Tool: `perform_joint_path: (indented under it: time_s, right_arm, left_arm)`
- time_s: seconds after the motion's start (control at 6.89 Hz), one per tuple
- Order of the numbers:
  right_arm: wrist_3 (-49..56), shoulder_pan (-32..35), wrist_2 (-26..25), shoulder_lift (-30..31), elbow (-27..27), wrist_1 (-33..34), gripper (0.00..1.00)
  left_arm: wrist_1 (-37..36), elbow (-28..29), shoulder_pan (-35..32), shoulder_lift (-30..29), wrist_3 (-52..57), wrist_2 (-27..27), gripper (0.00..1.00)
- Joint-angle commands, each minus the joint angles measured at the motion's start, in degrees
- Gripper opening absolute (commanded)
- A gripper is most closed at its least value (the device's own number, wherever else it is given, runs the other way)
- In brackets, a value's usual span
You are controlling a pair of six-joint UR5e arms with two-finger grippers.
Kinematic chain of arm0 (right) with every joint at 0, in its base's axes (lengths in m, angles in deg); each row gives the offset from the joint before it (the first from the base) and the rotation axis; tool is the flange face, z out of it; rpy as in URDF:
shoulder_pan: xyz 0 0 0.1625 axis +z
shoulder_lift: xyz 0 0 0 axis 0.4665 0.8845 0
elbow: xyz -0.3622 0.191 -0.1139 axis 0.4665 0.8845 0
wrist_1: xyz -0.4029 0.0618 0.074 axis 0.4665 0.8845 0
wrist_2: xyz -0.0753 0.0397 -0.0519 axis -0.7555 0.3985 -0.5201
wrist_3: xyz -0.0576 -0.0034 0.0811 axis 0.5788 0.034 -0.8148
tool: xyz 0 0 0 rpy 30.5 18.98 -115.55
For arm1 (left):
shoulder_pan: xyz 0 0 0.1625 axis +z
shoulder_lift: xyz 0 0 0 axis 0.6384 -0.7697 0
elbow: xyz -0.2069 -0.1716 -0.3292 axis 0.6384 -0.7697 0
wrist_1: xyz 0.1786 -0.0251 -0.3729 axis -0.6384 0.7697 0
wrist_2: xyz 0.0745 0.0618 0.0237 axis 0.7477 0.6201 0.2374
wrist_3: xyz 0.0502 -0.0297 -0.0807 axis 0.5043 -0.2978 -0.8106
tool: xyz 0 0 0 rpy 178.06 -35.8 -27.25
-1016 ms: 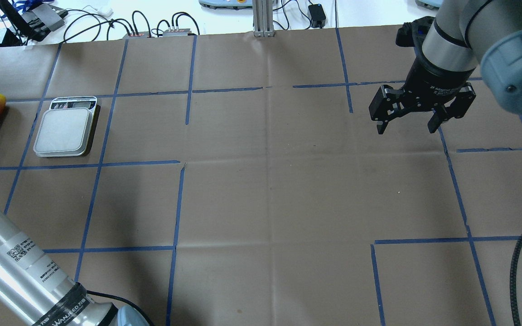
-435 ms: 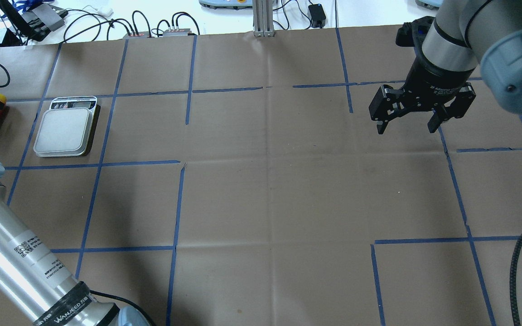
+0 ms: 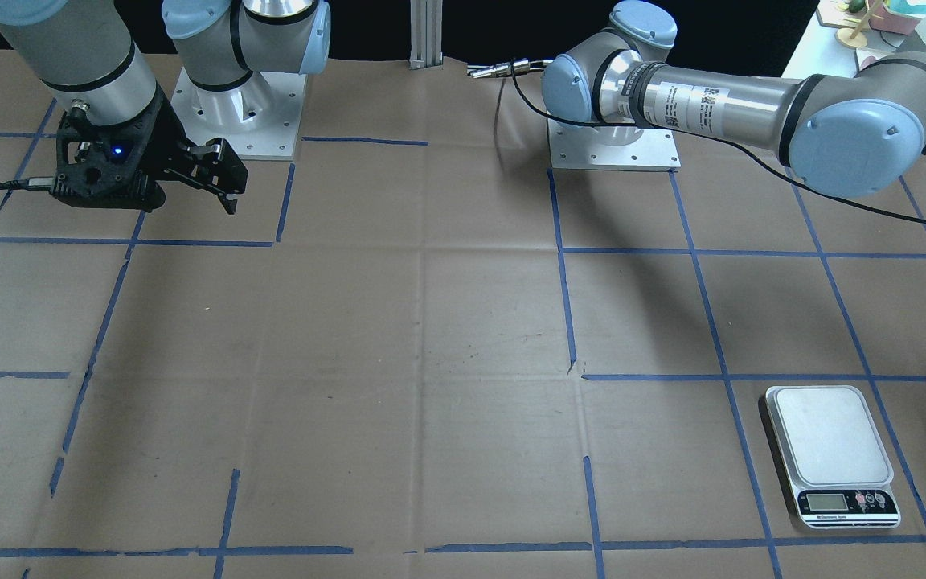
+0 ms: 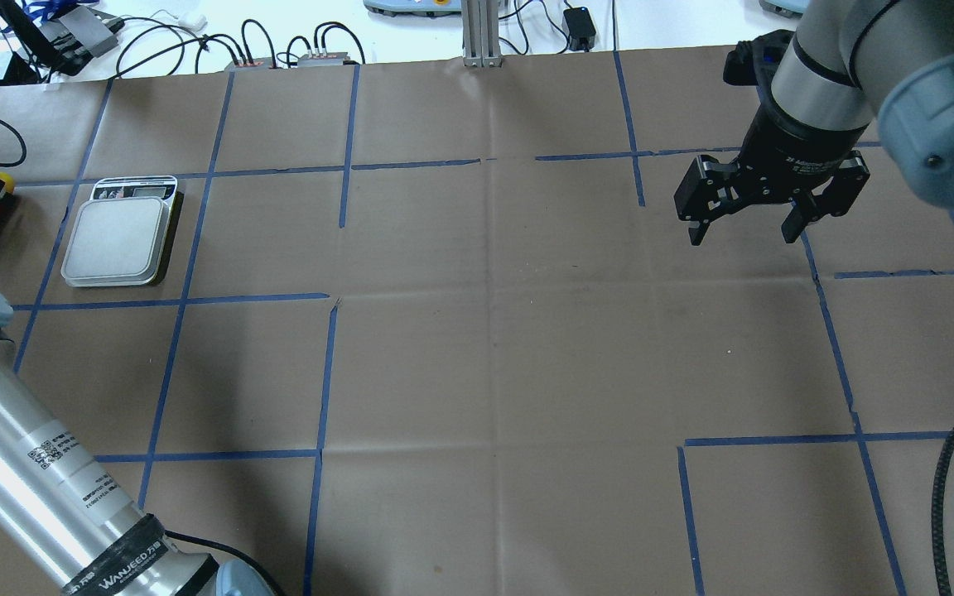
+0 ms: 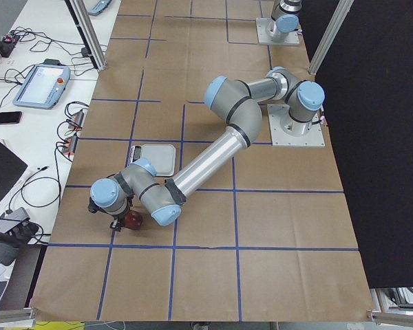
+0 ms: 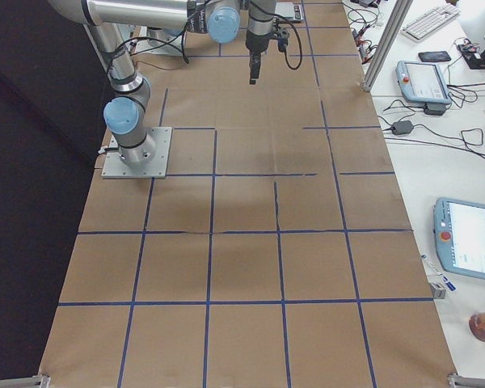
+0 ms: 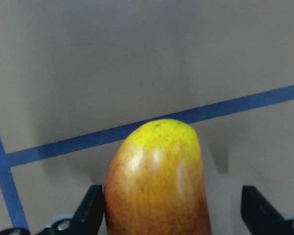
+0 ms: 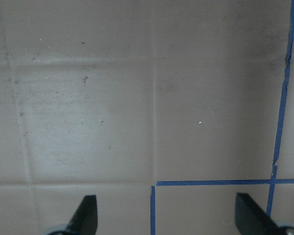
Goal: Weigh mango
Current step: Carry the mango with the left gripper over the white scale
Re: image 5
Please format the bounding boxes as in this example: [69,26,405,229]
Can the black smartphone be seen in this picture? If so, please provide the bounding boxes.
[0,111,22,124]

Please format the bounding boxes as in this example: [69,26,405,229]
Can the brown paper table cover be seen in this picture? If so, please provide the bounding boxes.
[30,1,373,321]

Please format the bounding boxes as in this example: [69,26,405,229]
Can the grey usb hub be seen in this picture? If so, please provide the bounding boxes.
[0,207,30,234]

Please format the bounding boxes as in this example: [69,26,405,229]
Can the blue teach pendant tablet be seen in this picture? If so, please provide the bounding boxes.
[12,64,71,109]

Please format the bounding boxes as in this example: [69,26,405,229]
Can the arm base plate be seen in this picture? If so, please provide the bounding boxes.
[267,104,326,148]
[255,14,299,46]

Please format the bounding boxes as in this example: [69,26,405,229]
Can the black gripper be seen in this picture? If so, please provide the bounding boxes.
[87,201,131,232]

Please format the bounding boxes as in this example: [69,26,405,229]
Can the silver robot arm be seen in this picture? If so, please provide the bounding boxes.
[87,67,325,231]
[271,0,302,41]

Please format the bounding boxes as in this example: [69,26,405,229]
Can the silver digital kitchen scale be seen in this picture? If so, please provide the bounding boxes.
[128,144,176,177]

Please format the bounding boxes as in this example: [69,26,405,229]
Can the red yellow mango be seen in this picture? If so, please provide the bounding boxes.
[123,210,143,230]

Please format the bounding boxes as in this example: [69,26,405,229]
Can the aluminium frame post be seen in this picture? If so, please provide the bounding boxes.
[65,0,107,72]

